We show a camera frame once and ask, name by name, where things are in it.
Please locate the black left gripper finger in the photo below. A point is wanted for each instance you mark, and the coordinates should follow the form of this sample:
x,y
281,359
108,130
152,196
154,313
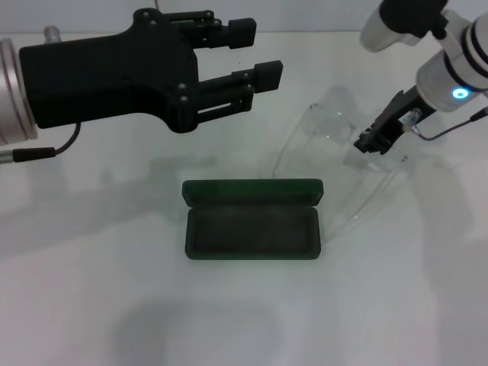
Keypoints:
x,y
240,32
267,76

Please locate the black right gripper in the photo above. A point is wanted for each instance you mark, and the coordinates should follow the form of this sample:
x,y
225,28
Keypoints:
x,y
404,110

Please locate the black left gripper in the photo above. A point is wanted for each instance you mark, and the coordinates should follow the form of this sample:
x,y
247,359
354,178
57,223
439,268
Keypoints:
x,y
106,80

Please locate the clear transparent glasses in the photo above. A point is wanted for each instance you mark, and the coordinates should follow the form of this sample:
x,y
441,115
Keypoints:
x,y
328,122

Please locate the green glasses case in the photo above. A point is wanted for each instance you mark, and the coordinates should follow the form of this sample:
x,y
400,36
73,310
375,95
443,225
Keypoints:
x,y
251,232

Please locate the right gripper silver connector post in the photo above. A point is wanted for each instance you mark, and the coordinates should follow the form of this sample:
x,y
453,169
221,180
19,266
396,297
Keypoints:
x,y
411,120

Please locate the gripper silver connector post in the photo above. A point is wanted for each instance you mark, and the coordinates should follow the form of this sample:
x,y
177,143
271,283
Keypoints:
x,y
411,120
51,34

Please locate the left gripper silver connector post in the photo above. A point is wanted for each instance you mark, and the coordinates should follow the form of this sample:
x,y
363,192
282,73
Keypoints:
x,y
51,34

